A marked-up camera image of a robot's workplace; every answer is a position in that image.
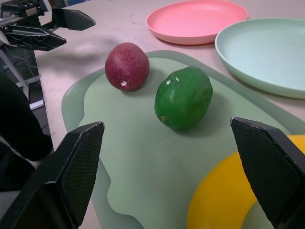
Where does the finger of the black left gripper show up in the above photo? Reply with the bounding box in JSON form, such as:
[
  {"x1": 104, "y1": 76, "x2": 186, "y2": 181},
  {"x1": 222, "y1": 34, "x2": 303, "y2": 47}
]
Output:
[
  {"x1": 51, "y1": 8, "x2": 96, "y2": 31},
  {"x1": 0, "y1": 24, "x2": 67, "y2": 52}
]

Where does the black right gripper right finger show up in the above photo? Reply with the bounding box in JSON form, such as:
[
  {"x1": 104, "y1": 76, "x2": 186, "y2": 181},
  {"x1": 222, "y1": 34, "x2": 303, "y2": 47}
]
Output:
[{"x1": 229, "y1": 116, "x2": 305, "y2": 229}]

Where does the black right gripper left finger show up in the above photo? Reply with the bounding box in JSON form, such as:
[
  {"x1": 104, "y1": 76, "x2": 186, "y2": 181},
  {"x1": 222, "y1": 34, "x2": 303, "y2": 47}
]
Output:
[{"x1": 0, "y1": 121, "x2": 105, "y2": 229}]

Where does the yellow plate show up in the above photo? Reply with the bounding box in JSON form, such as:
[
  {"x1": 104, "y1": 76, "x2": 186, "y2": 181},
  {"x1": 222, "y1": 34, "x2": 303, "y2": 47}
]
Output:
[{"x1": 186, "y1": 134, "x2": 305, "y2": 229}]

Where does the dark red round fruit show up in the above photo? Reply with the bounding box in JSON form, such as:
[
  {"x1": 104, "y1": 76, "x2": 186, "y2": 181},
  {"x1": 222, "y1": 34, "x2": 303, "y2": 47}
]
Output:
[{"x1": 104, "y1": 42, "x2": 151, "y2": 92}]

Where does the mint green plate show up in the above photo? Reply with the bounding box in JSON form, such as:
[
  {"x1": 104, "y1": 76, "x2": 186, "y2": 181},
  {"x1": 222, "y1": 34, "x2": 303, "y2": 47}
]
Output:
[{"x1": 214, "y1": 18, "x2": 305, "y2": 100}]

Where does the pink plate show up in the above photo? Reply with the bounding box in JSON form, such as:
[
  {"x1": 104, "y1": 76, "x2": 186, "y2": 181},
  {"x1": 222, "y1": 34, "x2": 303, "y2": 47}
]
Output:
[{"x1": 146, "y1": 0, "x2": 249, "y2": 45}]

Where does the pale green tray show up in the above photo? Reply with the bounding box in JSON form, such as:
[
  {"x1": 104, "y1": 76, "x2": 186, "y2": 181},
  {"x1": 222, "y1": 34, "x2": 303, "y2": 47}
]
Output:
[{"x1": 61, "y1": 50, "x2": 305, "y2": 229}]

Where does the green lime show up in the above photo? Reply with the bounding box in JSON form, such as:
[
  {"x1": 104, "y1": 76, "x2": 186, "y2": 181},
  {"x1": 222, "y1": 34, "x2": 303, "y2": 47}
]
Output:
[{"x1": 154, "y1": 66, "x2": 214, "y2": 131}]

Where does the white metal frame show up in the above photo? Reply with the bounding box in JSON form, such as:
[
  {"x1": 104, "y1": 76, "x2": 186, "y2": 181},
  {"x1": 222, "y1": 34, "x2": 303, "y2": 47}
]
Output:
[{"x1": 0, "y1": 46, "x2": 46, "y2": 111}]

